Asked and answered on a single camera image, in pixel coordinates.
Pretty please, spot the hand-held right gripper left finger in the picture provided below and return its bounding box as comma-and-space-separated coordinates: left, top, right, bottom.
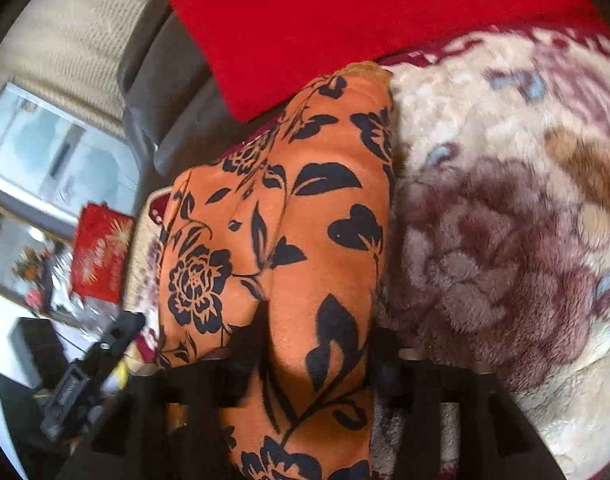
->
60, 302, 272, 480

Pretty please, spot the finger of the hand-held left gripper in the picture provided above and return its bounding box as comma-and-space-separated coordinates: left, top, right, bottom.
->
101, 311, 147, 357

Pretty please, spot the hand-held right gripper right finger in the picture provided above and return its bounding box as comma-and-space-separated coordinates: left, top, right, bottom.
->
367, 329, 553, 480

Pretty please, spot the orange floral garment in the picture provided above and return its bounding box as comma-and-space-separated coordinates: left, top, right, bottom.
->
155, 61, 398, 480

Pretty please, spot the clear plastic wrap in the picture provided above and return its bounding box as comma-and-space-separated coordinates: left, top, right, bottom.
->
40, 247, 123, 343

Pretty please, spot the black box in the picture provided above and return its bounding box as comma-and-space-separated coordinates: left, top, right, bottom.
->
9, 317, 72, 393

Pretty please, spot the red gift bag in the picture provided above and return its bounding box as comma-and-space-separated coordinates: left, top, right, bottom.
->
70, 203, 136, 305

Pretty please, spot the glass window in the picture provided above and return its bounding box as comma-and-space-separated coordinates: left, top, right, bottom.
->
0, 82, 142, 306

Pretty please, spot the floral plush blanket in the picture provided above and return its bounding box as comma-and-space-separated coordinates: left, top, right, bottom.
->
125, 25, 610, 480

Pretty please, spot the dark leather sofa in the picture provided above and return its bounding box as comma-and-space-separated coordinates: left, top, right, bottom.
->
116, 0, 286, 181

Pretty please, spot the cream textured curtain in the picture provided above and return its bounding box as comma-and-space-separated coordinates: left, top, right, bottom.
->
0, 0, 168, 138

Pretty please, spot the red folded cloth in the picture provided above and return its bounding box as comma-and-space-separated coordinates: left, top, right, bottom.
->
157, 0, 606, 123

